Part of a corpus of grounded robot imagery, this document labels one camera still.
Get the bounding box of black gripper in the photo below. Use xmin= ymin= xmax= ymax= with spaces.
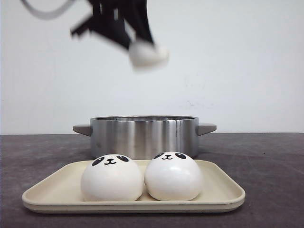
xmin=71 ymin=0 xmax=154 ymax=50

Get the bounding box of white panda bun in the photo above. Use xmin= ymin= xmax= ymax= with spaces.
xmin=128 ymin=40 xmax=170 ymax=71
xmin=80 ymin=154 xmax=144 ymax=201
xmin=144 ymin=152 xmax=203 ymax=201

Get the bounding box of stainless steel steamer pot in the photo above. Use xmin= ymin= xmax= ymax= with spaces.
xmin=73 ymin=115 xmax=217 ymax=159

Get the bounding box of cream rectangular tray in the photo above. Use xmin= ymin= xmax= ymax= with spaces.
xmin=22 ymin=160 xmax=246 ymax=214

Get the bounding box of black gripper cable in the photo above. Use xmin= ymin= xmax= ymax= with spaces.
xmin=20 ymin=0 xmax=74 ymax=21

